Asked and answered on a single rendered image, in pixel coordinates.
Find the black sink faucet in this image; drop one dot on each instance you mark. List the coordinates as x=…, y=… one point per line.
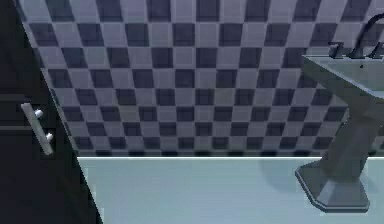
x=361, y=43

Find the black room door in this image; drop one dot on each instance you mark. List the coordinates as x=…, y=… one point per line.
x=20, y=180

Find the grey pedestal sink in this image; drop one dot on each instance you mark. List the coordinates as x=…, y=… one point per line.
x=346, y=133

